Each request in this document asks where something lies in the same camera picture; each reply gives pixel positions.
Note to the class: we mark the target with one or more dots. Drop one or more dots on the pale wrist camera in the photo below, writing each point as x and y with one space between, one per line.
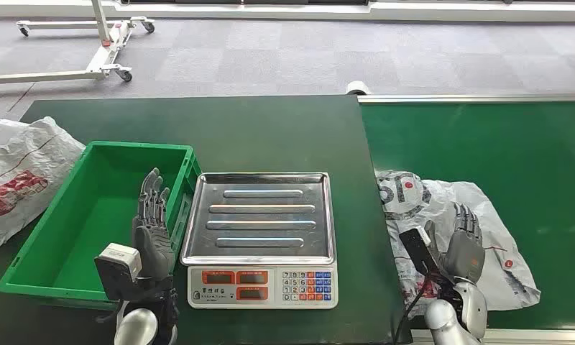
121 257
418 250

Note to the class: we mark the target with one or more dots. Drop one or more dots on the green plastic crate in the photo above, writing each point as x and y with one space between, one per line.
87 224

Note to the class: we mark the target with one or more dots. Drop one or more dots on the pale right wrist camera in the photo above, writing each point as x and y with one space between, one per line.
418 250

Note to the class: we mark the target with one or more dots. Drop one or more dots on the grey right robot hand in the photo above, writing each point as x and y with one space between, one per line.
466 255

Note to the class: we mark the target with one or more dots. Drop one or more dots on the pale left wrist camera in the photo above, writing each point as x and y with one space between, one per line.
121 257

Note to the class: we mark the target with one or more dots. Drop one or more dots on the white conveyor end roller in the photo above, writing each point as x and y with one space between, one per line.
358 88

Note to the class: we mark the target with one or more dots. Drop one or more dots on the grey plastic mailer package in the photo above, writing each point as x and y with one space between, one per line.
502 224

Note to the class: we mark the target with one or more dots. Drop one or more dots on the white wheeled metal frame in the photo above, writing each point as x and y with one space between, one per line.
107 52

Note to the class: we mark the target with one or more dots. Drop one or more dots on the aluminium conveyor side rail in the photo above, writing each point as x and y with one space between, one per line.
530 337
473 98

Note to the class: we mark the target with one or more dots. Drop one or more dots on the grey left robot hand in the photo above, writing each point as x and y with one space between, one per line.
154 247

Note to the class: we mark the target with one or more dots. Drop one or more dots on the white red-print plastic package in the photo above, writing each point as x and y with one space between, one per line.
21 181

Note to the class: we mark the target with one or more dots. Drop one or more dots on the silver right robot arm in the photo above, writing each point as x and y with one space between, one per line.
475 309

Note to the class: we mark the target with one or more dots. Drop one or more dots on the steel scale weighing pan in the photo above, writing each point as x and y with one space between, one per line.
259 190

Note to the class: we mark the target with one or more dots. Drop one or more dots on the white electronic weighing scale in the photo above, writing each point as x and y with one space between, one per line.
263 290

